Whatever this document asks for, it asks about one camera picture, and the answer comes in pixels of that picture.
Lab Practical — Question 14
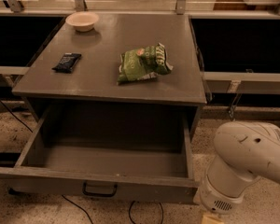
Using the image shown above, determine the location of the grey top drawer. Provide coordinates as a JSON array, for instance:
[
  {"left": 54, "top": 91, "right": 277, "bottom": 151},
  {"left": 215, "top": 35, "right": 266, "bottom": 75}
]
[{"left": 0, "top": 102, "right": 198, "bottom": 203}]

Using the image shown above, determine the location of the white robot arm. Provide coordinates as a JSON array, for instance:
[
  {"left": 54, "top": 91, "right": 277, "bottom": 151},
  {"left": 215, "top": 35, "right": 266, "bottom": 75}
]
[{"left": 195, "top": 121, "right": 280, "bottom": 215}]

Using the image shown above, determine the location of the grey drawer cabinet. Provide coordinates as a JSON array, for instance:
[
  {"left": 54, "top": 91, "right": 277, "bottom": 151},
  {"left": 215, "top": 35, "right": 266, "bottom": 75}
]
[{"left": 13, "top": 14, "right": 206, "bottom": 132}]

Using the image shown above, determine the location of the green chip bag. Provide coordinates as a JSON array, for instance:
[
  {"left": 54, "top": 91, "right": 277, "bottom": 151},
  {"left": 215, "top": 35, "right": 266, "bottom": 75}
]
[{"left": 117, "top": 43, "right": 173, "bottom": 84}]

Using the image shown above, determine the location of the dark blue snack packet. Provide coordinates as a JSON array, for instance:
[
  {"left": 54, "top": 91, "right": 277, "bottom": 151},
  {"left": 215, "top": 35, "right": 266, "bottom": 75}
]
[{"left": 53, "top": 53, "right": 81, "bottom": 73}]

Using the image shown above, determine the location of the white bowl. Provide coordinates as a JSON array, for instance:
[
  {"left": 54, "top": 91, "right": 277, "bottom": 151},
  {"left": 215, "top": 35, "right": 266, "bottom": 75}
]
[{"left": 65, "top": 11, "right": 99, "bottom": 32}]

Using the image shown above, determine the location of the black looped floor cable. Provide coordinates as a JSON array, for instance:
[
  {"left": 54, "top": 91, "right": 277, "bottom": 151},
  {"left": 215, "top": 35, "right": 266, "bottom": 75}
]
[{"left": 128, "top": 200, "right": 164, "bottom": 224}]

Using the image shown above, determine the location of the black top drawer handle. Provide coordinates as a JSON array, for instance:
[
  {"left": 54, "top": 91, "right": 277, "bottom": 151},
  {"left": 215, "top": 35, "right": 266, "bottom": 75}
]
[{"left": 82, "top": 182, "right": 118, "bottom": 198}]

